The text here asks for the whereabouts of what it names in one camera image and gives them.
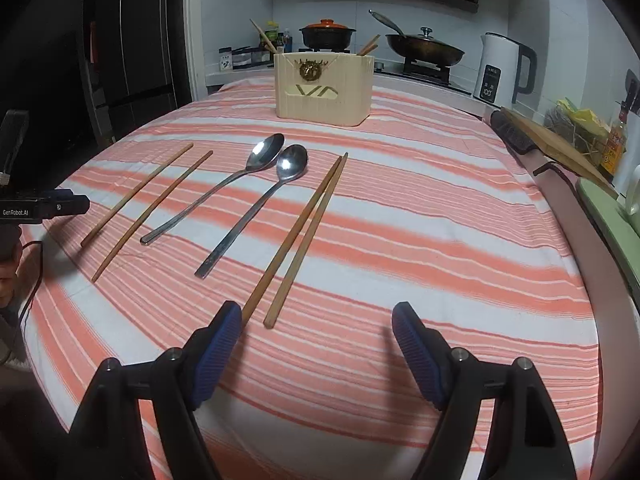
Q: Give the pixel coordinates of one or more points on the wire basket with packets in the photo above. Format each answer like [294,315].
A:
[580,127]

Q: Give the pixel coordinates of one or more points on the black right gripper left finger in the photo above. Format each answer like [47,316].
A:
[106,435]

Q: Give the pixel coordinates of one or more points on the white knife holder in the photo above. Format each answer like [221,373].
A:
[631,156]

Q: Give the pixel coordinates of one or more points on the black refrigerator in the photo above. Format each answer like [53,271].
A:
[89,72]

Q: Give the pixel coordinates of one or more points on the white teapot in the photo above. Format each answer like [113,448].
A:
[628,186]

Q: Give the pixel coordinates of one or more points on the large steel spoon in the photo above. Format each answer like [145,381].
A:
[262,157]

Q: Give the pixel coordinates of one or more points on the wooden cutting board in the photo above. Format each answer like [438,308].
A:
[523,136]

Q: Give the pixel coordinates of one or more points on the green mat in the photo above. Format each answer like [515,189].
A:
[610,219]

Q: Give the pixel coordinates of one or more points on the white electric kettle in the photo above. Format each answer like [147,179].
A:
[507,69]

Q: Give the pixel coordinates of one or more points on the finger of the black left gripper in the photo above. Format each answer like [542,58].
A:
[64,202]

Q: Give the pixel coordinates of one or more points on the small steel spoon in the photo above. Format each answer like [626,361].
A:
[291,164]

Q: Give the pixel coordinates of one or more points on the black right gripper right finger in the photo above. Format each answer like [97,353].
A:
[526,438]

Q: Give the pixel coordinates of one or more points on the black pot orange lid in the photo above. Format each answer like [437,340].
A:
[327,35]

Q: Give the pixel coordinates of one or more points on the long wooden chopstick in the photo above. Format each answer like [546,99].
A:
[133,192]

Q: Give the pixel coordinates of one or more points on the striped pink white tablecloth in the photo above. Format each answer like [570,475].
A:
[430,209]

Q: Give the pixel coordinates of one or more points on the thin wooden chopstick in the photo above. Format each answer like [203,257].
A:
[272,315]
[275,263]
[369,49]

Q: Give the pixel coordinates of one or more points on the left hand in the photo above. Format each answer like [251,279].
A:
[8,279]

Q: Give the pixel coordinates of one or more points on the beige utensil holder box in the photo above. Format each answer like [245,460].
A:
[327,87]

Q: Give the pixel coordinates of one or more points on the brown sauce bottle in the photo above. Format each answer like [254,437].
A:
[614,146]

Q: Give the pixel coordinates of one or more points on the black wok pan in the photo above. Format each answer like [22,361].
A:
[419,48]

